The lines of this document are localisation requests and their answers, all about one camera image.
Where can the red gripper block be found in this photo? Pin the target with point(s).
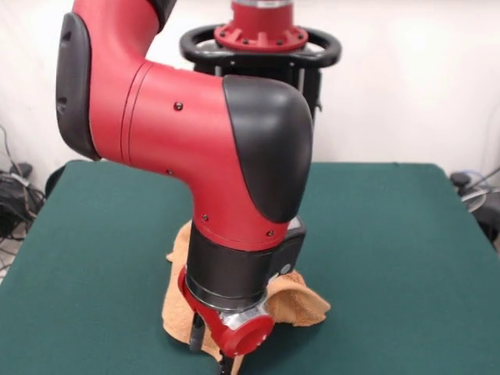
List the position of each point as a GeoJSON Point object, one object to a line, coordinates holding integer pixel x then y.
{"type": "Point", "coordinates": [246, 338]}

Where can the tan terry towel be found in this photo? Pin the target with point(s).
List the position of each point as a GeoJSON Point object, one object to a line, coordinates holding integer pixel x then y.
{"type": "Point", "coordinates": [301, 301]}

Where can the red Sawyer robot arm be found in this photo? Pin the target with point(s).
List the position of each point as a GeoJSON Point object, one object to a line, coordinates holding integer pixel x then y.
{"type": "Point", "coordinates": [176, 129]}

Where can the dark green table cloth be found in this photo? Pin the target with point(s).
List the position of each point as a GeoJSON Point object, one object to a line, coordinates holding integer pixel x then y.
{"type": "Point", "coordinates": [390, 273]}

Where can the grey wheeled stand base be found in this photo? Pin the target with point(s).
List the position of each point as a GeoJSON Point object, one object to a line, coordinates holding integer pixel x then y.
{"type": "Point", "coordinates": [474, 203]}

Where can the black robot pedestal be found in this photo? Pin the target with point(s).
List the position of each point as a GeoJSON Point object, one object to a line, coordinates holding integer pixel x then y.
{"type": "Point", "coordinates": [324, 51]}

